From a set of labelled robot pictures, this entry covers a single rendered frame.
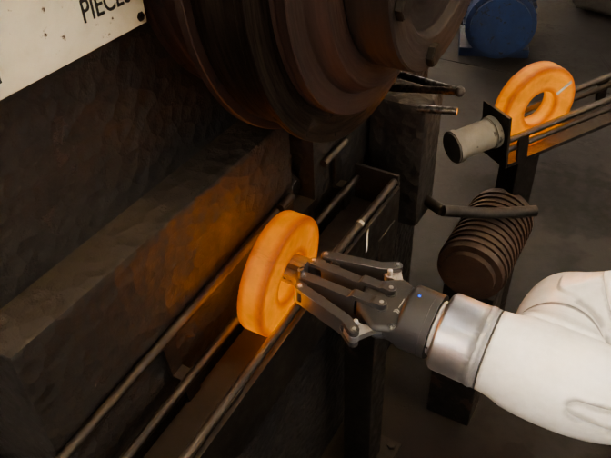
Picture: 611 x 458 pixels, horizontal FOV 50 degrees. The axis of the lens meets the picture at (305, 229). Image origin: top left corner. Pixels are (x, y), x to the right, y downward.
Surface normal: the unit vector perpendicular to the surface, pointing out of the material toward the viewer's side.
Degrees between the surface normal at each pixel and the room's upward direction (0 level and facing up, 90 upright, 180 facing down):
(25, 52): 90
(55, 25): 90
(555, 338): 3
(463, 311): 6
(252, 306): 78
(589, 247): 0
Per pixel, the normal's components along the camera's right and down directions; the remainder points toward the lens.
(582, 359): -0.04, -0.60
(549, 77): 0.40, 0.58
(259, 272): -0.31, -0.09
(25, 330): -0.04, -0.77
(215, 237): 0.86, 0.30
